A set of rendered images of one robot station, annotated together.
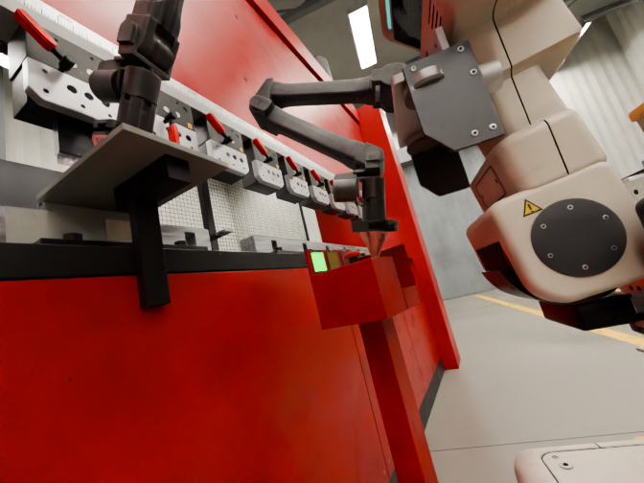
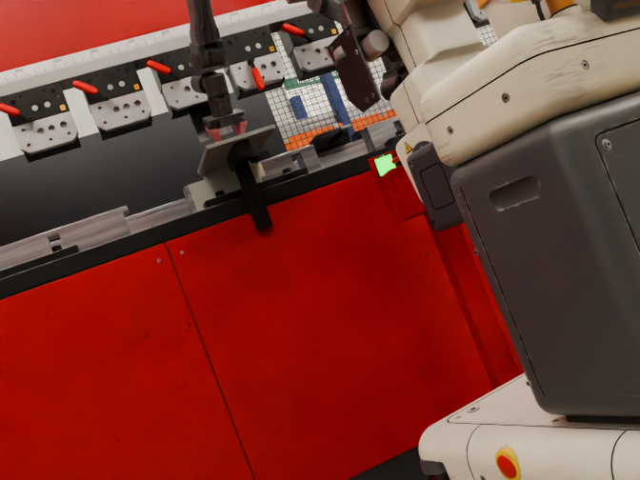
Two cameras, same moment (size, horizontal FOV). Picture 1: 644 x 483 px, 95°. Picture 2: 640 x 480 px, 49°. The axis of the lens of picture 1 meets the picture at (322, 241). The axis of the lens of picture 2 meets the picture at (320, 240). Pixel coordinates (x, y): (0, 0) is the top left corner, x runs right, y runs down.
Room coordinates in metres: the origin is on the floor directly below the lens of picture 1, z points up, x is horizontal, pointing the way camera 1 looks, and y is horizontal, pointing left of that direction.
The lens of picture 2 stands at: (-0.67, -1.12, 0.61)
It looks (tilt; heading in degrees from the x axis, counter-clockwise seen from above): 3 degrees up; 47
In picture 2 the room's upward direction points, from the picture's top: 21 degrees counter-clockwise
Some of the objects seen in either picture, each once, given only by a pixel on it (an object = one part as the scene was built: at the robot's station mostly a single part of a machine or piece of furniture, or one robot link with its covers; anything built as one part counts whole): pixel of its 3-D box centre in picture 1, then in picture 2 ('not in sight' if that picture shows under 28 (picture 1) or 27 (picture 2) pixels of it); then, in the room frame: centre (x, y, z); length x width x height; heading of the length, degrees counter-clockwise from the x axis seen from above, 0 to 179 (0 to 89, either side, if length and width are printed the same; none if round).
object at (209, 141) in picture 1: (219, 151); (313, 45); (0.87, 0.25, 1.26); 0.15 x 0.09 x 0.17; 153
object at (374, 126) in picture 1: (370, 238); not in sight; (2.65, -0.44, 1.15); 0.85 x 0.25 x 2.30; 63
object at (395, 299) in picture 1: (364, 277); (424, 173); (0.70, -0.08, 0.75); 0.20 x 0.16 x 0.18; 145
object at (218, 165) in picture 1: (135, 181); (233, 150); (0.47, 0.29, 1.00); 0.26 x 0.18 x 0.01; 63
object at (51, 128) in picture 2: not in sight; (43, 122); (0.16, 0.61, 1.26); 0.15 x 0.09 x 0.17; 153
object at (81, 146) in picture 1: (86, 149); (210, 121); (0.54, 0.42, 1.13); 0.10 x 0.02 x 0.10; 153
